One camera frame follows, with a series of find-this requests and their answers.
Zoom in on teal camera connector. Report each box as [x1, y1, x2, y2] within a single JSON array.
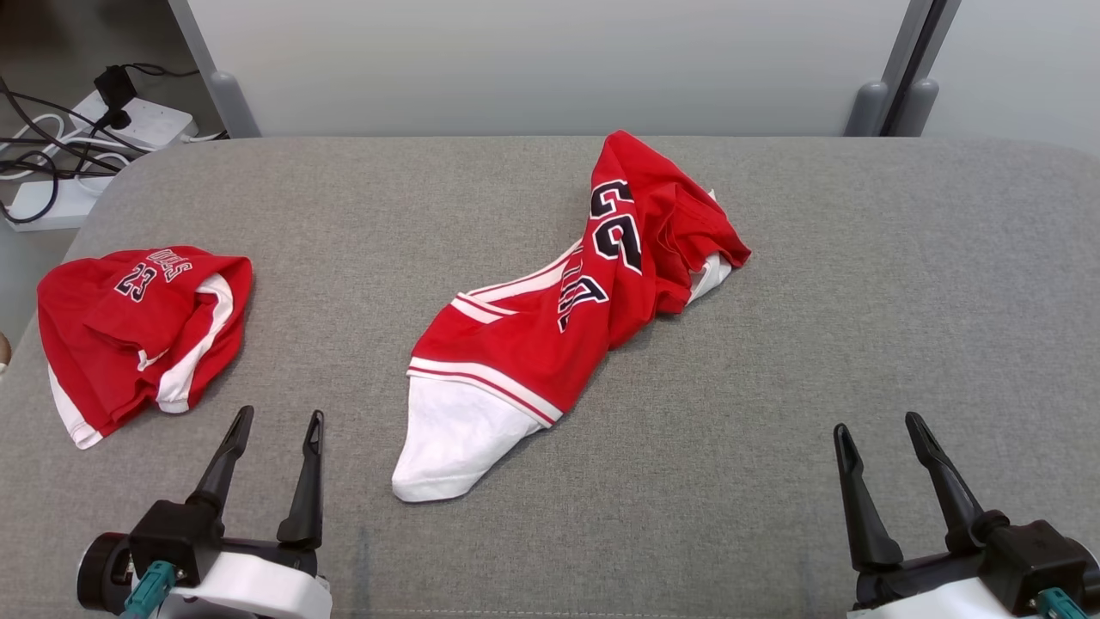
[[1036, 587, 1088, 619], [123, 561, 178, 619]]

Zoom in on red jersey shirt white sleeves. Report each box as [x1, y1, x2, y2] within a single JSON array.
[[391, 130, 752, 504]]

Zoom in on grey metal partition post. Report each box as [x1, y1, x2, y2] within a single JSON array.
[[883, 0, 963, 137]]

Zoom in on teal left camera connector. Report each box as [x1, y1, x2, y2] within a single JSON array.
[[123, 561, 178, 619]]

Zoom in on thin black adapter cable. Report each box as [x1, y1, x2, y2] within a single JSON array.
[[120, 62, 201, 80]]

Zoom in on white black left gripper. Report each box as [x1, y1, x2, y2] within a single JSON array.
[[155, 406, 333, 619]]

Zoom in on black plug adapter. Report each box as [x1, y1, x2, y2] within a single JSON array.
[[93, 64, 140, 132]]

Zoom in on grey rounded partition foot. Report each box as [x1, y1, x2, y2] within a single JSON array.
[[902, 77, 943, 137], [845, 80, 891, 137], [206, 70, 261, 138]]

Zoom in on light grey partition post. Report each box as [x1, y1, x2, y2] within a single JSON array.
[[168, 0, 226, 95]]

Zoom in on red shorts number 23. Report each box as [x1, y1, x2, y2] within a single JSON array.
[[36, 247, 254, 450]]

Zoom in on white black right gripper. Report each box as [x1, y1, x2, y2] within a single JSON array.
[[832, 411, 1046, 619]]

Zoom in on teal right camera connector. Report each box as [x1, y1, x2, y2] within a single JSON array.
[[1036, 587, 1088, 619]]

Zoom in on white power strip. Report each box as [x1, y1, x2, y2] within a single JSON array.
[[4, 170, 117, 233], [71, 92, 199, 152]]

